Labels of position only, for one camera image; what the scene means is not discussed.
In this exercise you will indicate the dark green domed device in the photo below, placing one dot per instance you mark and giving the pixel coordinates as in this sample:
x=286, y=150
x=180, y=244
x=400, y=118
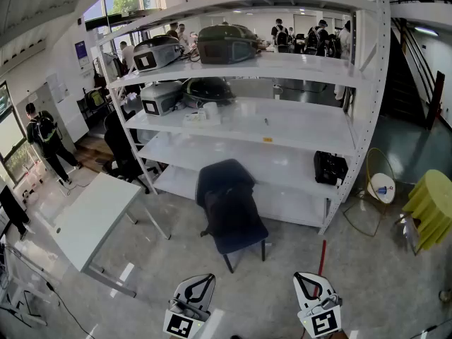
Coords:
x=208, y=90
x=226, y=42

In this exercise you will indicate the dark staircase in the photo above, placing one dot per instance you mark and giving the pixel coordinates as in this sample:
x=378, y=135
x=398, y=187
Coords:
x=406, y=83

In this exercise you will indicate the dark blue chair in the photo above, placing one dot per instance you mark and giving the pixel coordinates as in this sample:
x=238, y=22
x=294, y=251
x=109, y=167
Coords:
x=220, y=173

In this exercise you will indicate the black office chair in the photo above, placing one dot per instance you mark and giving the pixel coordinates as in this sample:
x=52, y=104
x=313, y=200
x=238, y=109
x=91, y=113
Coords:
x=121, y=150

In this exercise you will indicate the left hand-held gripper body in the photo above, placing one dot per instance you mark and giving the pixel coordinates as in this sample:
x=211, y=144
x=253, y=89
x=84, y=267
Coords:
x=183, y=321

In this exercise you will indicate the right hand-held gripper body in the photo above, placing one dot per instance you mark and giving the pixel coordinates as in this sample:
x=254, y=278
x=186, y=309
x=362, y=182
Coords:
x=323, y=321

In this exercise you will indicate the white round disc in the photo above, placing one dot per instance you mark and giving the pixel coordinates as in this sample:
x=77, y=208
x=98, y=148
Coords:
x=379, y=189

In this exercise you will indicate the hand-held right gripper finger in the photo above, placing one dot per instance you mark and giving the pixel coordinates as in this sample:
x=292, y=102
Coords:
x=302, y=291
x=324, y=290

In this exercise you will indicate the grey domed device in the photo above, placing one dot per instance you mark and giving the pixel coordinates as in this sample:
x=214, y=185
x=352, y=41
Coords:
x=160, y=97
x=157, y=51

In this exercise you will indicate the red stick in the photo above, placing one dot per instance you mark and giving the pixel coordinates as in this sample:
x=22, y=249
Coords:
x=322, y=256

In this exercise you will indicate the blue wall poster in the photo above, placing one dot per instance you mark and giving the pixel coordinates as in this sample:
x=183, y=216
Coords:
x=82, y=53

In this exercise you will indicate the small blue object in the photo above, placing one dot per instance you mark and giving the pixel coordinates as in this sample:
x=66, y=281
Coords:
x=382, y=190

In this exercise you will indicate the white cup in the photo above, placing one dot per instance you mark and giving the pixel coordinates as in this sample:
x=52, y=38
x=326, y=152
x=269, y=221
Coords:
x=211, y=109

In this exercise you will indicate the dark backpack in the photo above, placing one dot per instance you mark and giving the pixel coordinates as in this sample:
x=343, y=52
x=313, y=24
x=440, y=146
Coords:
x=229, y=210

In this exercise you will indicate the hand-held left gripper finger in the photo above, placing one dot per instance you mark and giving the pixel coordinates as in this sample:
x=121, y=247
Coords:
x=183, y=290
x=206, y=291

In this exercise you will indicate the white metal shelving rack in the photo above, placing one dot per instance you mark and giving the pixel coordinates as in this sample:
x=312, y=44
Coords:
x=282, y=129

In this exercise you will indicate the white table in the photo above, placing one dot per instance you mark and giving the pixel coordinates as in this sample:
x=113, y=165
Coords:
x=95, y=210

